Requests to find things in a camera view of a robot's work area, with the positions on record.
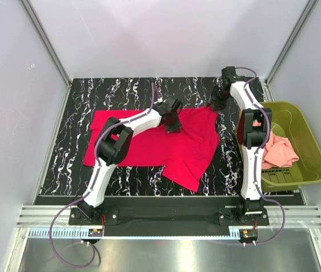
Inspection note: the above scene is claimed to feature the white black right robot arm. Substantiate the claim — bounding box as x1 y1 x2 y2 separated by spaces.
209 66 272 227

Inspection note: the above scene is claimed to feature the aluminium frame rail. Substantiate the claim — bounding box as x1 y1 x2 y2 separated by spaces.
17 206 321 240

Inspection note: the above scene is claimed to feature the left small connector board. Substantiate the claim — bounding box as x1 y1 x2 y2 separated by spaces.
88 228 104 237

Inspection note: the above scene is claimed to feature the right small connector board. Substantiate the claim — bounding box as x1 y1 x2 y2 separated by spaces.
240 229 258 239

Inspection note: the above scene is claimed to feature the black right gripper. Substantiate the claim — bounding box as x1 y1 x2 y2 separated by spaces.
206 84 230 112

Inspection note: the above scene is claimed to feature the pink t shirt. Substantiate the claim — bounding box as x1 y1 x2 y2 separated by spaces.
262 130 299 170

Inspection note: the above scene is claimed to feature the aluminium corner post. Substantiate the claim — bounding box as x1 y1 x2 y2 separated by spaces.
265 0 319 85
19 0 72 88

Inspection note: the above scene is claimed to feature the right aluminium corner post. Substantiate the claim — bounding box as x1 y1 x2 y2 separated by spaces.
265 0 319 85

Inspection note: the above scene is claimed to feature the olive green plastic bin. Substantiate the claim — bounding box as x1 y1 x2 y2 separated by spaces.
262 101 321 193

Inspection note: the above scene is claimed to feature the small connector board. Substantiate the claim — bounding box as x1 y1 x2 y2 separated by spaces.
88 228 104 237
240 229 258 239

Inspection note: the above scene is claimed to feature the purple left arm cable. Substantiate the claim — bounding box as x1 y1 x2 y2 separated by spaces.
48 82 162 269

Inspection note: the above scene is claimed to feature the red t shirt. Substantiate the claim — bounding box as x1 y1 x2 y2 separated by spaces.
82 107 220 193

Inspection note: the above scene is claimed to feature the left aluminium corner post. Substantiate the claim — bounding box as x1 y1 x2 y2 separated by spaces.
19 0 72 88

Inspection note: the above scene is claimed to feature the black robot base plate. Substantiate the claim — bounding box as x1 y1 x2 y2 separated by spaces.
69 196 253 239

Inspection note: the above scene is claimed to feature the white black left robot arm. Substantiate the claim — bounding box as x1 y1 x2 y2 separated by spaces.
77 97 183 224

